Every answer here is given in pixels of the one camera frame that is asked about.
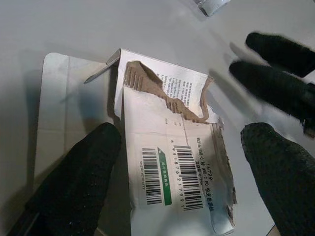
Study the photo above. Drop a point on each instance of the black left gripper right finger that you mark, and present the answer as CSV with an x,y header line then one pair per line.
x,y
285,182

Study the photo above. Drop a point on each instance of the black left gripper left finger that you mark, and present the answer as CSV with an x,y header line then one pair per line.
x,y
73,186

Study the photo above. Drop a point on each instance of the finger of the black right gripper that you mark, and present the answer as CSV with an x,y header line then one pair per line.
x,y
278,91
280,51

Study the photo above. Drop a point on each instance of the torn white cardboard package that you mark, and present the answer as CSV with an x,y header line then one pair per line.
x,y
152,132

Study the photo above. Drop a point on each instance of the clear plastic bottle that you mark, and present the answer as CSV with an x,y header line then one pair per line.
x,y
209,5

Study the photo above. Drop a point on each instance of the white table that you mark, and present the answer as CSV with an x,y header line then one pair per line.
x,y
73,27

